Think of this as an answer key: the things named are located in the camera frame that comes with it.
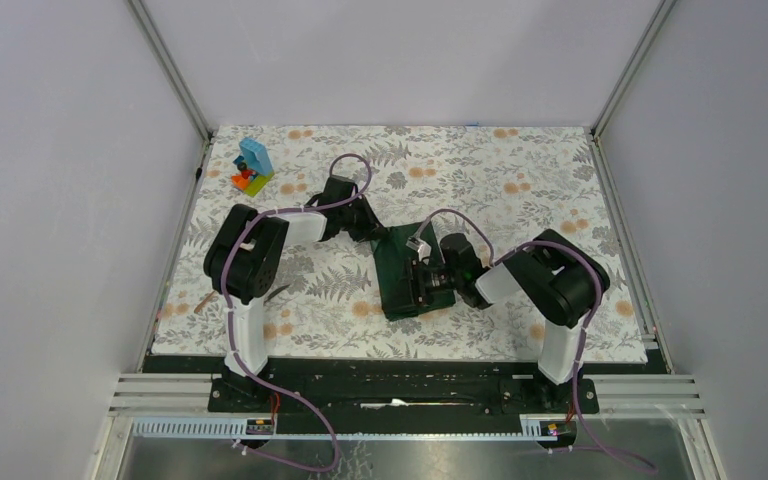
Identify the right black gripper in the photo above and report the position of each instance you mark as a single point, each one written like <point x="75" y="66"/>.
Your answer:
<point x="422" y="294"/>

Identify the copper spoon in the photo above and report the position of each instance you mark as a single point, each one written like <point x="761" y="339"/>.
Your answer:
<point x="204" y="302"/>

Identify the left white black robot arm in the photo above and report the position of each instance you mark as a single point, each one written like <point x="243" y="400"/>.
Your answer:
<point x="243" y="260"/>

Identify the right aluminium frame post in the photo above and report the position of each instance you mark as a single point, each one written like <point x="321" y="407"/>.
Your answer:
<point x="633" y="65"/>

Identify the aluminium rail left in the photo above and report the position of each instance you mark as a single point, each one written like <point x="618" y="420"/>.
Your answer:
<point x="162" y="393"/>

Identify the colourful toy brick build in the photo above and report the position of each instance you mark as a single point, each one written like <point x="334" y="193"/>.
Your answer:
<point x="254" y="167"/>

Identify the dark green cloth napkin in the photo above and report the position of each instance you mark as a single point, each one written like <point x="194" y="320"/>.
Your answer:
<point x="392" y="257"/>

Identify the aluminium rail right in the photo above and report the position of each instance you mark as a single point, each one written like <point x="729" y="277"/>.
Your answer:
<point x="648" y="396"/>

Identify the aluminium frame post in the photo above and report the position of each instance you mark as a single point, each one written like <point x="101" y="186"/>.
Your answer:
<point x="161" y="52"/>
<point x="633" y="65"/>

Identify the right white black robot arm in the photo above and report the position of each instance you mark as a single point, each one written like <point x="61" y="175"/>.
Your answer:
<point x="564" y="284"/>

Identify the aluminium rail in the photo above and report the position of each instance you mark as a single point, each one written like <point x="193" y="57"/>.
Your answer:
<point x="648" y="396"/>
<point x="162" y="393"/>

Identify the floral patterned table mat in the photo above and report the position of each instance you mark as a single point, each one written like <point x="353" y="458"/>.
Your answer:
<point x="501" y="186"/>

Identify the left aluminium frame post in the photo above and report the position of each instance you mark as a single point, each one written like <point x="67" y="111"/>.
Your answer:
<point x="161" y="52"/>

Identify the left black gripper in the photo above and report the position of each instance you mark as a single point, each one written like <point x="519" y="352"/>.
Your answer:
<point x="371" y="227"/>

